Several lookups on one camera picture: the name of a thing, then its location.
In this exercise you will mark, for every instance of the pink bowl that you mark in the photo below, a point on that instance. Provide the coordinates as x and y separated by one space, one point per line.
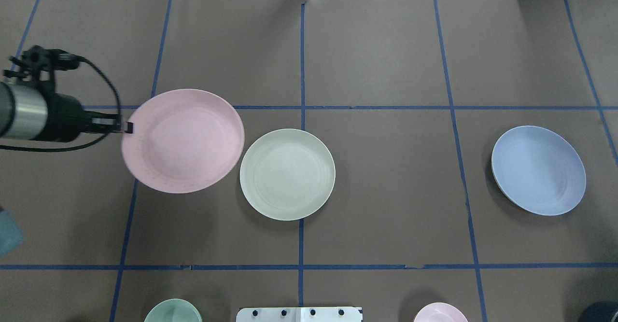
439 312

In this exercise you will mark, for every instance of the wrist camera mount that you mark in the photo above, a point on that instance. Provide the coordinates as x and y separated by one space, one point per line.
36 68

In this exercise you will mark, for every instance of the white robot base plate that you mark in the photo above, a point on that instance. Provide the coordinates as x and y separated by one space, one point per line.
300 314

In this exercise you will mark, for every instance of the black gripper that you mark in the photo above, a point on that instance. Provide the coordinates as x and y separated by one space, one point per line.
63 117

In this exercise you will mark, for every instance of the dark blue pot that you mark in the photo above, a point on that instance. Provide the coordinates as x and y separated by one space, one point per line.
601 311

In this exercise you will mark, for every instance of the pink plate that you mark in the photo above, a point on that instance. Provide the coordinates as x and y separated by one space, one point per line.
183 141

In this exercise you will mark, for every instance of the cream plate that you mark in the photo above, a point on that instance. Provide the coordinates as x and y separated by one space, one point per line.
287 174

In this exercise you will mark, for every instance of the blue plate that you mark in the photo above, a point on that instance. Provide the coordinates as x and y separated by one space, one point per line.
538 171

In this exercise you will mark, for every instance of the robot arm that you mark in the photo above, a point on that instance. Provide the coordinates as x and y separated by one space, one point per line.
27 114

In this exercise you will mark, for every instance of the green cup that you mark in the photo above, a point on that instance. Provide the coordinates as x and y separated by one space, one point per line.
174 310

